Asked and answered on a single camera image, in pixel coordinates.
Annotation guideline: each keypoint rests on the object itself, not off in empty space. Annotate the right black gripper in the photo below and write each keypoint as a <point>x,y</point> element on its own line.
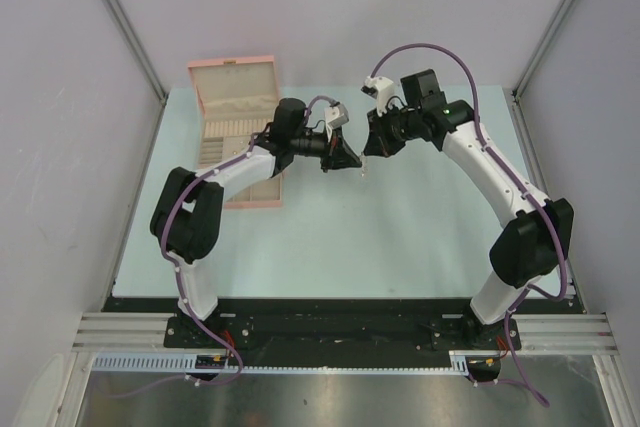
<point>380,145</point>

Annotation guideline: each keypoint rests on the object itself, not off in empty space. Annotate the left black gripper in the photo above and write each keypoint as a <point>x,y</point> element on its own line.
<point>342,156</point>

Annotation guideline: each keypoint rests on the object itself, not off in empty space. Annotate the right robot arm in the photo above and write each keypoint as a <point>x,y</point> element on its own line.
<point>536,230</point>

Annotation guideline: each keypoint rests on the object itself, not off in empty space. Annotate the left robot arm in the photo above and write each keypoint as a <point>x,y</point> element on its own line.
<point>186,220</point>

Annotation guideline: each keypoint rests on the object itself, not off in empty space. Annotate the pink jewelry box drawer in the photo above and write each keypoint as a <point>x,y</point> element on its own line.
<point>264,194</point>

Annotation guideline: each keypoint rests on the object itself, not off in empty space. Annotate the pink jewelry box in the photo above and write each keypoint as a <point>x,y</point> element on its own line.
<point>236,97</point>

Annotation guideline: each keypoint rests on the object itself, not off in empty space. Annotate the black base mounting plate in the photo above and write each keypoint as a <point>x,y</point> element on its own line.
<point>332,333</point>

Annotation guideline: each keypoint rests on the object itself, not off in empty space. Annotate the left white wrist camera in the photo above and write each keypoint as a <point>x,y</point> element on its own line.
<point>335,116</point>

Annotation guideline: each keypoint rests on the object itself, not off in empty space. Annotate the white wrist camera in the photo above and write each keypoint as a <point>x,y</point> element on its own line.
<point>335,116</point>
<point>382,90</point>

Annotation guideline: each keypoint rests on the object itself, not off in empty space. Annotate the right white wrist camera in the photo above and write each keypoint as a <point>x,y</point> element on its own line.
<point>382,90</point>

